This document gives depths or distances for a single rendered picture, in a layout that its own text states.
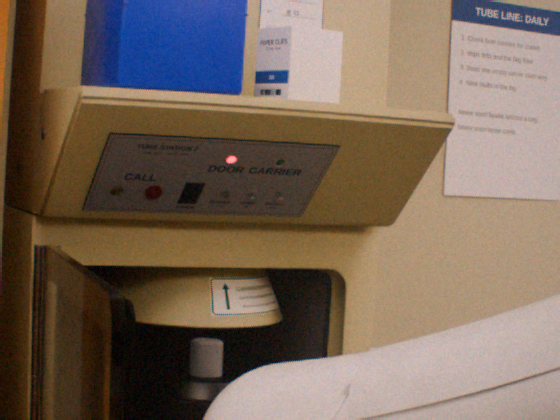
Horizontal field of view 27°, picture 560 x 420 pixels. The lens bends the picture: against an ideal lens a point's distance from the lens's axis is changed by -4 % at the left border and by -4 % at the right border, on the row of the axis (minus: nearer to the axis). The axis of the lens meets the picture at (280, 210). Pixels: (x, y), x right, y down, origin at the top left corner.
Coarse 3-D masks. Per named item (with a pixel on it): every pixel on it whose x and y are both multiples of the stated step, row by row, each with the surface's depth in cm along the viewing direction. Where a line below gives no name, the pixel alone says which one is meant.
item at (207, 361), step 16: (192, 352) 102; (208, 352) 101; (176, 368) 104; (192, 368) 102; (208, 368) 101; (160, 384) 101; (176, 384) 99; (192, 384) 99; (208, 384) 99; (224, 384) 99; (208, 400) 98
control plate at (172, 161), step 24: (120, 144) 89; (144, 144) 90; (168, 144) 90; (192, 144) 91; (216, 144) 92; (240, 144) 93; (264, 144) 93; (288, 144) 94; (312, 144) 95; (120, 168) 91; (144, 168) 92; (168, 168) 92; (192, 168) 93; (216, 168) 94; (240, 168) 95; (264, 168) 95; (288, 168) 96; (312, 168) 97; (96, 192) 92; (144, 192) 94; (168, 192) 95; (216, 192) 96; (240, 192) 97; (264, 192) 98; (288, 192) 99; (312, 192) 100; (288, 216) 101
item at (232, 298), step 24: (120, 288) 107; (144, 288) 105; (168, 288) 105; (192, 288) 105; (216, 288) 105; (240, 288) 106; (264, 288) 109; (144, 312) 104; (168, 312) 104; (192, 312) 104; (216, 312) 104; (240, 312) 105; (264, 312) 108
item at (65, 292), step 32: (64, 256) 83; (64, 288) 81; (96, 288) 70; (64, 320) 81; (96, 320) 69; (64, 352) 81; (96, 352) 69; (64, 384) 81; (96, 384) 69; (64, 416) 81; (96, 416) 69
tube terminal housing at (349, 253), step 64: (64, 0) 95; (256, 0) 102; (384, 0) 108; (64, 64) 95; (384, 64) 108; (128, 256) 99; (192, 256) 101; (256, 256) 104; (320, 256) 107; (0, 320) 105; (0, 384) 105
